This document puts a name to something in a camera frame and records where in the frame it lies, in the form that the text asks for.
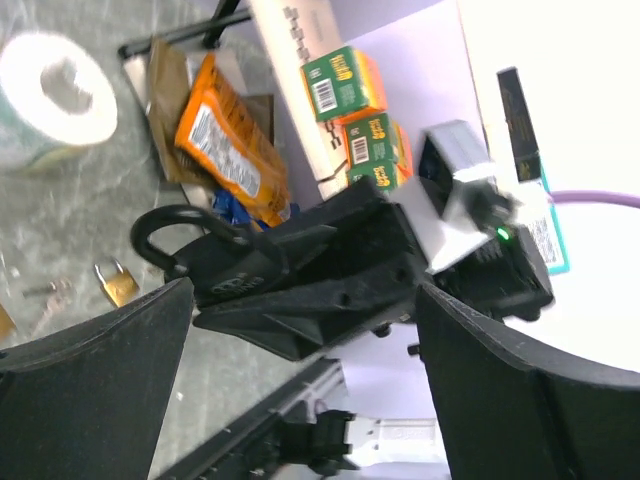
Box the upper orange green box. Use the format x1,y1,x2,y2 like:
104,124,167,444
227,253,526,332
301,45,388,125

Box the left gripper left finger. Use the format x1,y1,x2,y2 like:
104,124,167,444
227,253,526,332
1,279,193,479

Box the long shackle brass padlock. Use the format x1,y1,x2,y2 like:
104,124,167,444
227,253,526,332
0,305,17,344

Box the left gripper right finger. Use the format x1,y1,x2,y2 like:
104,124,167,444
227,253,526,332
414,284,639,479

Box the lower orange green box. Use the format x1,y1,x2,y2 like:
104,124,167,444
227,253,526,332
343,113,414,192

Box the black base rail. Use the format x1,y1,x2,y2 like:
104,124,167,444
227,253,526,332
159,359,356,480

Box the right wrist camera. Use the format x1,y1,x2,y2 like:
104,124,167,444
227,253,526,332
390,120,518,274

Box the brown orange snack bag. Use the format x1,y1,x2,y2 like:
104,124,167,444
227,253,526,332
147,38,291,227

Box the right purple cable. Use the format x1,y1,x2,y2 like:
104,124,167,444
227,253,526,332
547,188,640,209

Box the black rectangular box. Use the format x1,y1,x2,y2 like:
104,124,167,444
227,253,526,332
497,67,542,183

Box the silver key pair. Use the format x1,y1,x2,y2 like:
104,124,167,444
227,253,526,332
22,277,74,335

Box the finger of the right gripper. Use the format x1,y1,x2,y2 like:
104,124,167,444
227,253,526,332
257,179,415,280
193,262,420,360

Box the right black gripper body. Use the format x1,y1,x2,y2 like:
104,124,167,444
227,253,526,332
389,199,556,324

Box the blue chip bag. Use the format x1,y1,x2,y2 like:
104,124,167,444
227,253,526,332
212,187,301,231

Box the orange green box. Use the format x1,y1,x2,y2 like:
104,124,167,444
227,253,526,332
343,113,414,192
301,45,388,125

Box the teal box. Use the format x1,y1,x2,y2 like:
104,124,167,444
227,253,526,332
527,165,570,275

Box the black padlock with keys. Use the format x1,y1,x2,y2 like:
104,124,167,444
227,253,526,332
130,205,290,310

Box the small brass padlock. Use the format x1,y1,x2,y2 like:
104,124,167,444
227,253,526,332
93,257,140,308

